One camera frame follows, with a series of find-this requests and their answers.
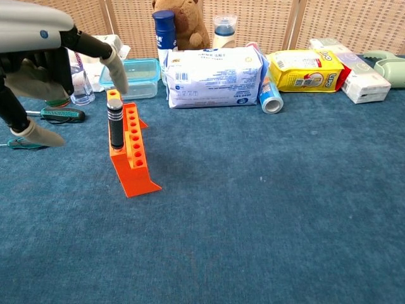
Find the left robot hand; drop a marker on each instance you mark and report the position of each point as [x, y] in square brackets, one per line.
[28, 28]

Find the silver black precision screwdriver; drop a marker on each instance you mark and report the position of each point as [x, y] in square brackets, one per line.
[115, 130]

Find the large green screwdriver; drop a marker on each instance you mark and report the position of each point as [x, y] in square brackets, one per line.
[63, 114]

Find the small green screwdriver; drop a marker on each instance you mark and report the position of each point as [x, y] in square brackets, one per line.
[14, 144]

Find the orange tool rack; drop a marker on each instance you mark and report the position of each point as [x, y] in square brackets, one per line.
[136, 180]

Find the clear water bottle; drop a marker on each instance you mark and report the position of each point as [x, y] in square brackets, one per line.
[83, 90]

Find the clear container blue lid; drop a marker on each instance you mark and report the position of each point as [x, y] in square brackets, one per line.
[142, 76]

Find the blue white spray can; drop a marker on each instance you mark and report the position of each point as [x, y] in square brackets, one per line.
[164, 31]

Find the brown capybara plush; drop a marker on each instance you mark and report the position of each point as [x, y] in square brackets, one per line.
[193, 22]

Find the white wet wipes pack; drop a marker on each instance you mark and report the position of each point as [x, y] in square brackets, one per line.
[215, 79]

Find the mayonnaise squeeze bottle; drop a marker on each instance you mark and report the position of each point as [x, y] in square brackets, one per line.
[224, 36]

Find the blue table carpet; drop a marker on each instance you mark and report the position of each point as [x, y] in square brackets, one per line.
[237, 206]

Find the yellow snack bag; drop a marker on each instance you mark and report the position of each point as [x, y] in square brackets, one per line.
[303, 73]

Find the wicker folding screen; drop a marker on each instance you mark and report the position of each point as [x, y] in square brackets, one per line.
[348, 22]

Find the red package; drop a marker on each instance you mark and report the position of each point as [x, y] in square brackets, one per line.
[345, 77]

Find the pastel tissue box pack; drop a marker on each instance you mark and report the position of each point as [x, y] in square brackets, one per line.
[364, 79]

